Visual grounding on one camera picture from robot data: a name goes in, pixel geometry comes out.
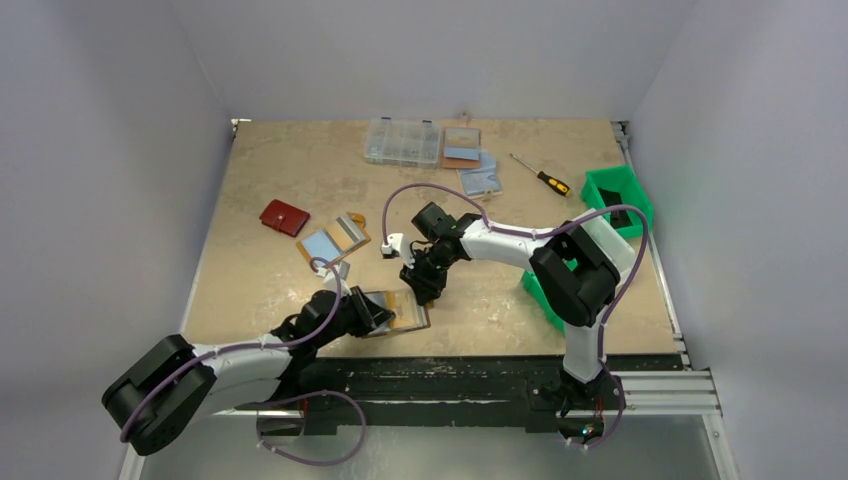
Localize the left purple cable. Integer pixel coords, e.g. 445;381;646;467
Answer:
119;256;368;467

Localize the blue transparent card sleeve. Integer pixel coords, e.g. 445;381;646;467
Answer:
457;151;503;199

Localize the purple cable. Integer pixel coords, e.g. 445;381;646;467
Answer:
119;256;368;467
380;182;651;453

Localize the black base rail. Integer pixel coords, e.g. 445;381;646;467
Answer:
231;355;684;437

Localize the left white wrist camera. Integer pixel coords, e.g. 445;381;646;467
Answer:
310;259;351;296

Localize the yellow black screwdriver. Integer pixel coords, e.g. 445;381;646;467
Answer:
510;153;571;197

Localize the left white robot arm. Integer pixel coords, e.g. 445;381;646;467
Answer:
101;287;395;456

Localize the green bin with cards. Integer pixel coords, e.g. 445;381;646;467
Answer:
521;271;565;335

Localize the green bin far right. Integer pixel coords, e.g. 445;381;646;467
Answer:
580;165;654;239

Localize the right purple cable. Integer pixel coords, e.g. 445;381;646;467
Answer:
380;182;651;453

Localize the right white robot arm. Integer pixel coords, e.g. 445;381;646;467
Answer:
381;203;637;386

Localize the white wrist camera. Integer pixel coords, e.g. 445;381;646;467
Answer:
380;233;409;262
310;259;351;296

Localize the brown leather card holder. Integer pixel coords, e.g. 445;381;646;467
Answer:
368;289;431;338

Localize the open tan card holder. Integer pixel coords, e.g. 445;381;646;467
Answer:
296;212;371;264

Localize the white small bin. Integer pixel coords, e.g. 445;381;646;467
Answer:
580;215;637;278

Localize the open brown card holder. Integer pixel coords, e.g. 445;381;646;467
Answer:
441;127;481;169

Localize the clear plastic organizer box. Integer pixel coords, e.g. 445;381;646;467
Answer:
364;117;443;169

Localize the aluminium frame rail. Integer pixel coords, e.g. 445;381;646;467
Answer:
119;369;740;480

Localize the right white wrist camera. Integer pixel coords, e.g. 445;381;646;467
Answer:
380;233;409;262

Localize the dark red card holder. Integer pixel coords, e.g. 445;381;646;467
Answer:
259;199;311;238

